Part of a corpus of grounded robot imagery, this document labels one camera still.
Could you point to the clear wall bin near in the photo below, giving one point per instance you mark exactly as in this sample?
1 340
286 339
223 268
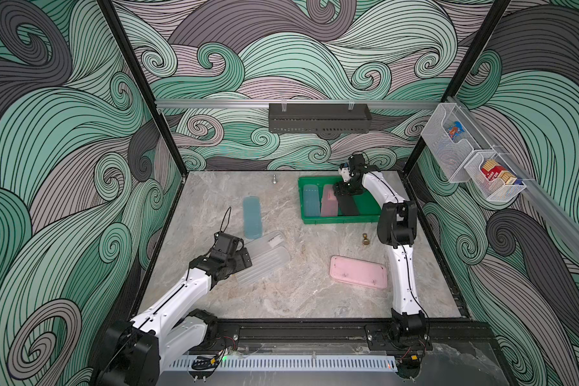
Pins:
497 182

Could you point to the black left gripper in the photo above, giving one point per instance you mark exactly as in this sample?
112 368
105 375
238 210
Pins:
240 264

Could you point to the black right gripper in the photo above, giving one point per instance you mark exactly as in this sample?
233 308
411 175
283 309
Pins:
346 191

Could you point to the pink flat lidded box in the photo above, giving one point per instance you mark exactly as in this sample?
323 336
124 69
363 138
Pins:
359 273

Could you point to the white slotted cable duct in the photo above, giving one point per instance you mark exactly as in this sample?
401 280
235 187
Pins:
308 363

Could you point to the black pencil case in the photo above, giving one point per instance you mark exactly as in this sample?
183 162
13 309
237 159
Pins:
347 204

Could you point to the teal slim pencil case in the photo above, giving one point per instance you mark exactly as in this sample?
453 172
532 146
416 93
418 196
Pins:
252 216

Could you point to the aluminium wall rail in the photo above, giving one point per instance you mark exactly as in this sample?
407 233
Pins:
225 103

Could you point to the pink translucent pencil case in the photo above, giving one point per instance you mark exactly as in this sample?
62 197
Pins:
329 203

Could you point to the blue packet in bin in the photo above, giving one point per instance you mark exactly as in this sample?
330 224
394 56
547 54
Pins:
455 131

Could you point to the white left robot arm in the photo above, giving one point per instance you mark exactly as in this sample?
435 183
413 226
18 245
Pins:
137 351

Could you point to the teal ribbed pencil case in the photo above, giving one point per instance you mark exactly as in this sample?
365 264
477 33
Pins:
311 200

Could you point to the green plastic storage box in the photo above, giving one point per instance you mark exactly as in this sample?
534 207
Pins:
369 209

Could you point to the clear ribbed pencil case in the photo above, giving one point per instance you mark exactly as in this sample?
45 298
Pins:
264 266

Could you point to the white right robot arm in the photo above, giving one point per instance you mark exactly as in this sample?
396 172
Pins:
397 231

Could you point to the black wall shelf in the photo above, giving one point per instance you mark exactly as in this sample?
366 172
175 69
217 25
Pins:
326 121

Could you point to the red box in bin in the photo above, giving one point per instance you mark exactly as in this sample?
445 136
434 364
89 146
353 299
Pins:
491 169

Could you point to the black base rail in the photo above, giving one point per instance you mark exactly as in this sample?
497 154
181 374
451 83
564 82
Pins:
378 334

